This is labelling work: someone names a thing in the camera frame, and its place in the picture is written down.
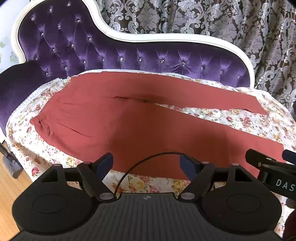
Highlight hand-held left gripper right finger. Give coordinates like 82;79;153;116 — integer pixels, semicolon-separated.
180;152;244;201

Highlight black cable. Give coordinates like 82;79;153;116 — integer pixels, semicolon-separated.
112;152;184;195

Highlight rust red pants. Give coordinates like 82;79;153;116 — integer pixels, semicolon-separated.
30;71;287;181

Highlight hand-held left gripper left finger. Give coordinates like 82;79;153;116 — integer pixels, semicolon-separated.
49;152;117;202

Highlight grey vacuum cleaner head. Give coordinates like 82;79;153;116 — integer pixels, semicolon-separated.
0;141;24;179

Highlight purple tufted velvet sofa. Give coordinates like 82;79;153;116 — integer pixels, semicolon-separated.
0;0;255;145

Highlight brown damask curtain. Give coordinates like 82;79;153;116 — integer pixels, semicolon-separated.
94;0;296;114

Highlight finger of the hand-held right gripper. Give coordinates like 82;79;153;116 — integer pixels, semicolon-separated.
245;149;290;171
283;149;296;165

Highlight white floral blanket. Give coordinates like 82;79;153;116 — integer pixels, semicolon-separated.
6;69;296;239

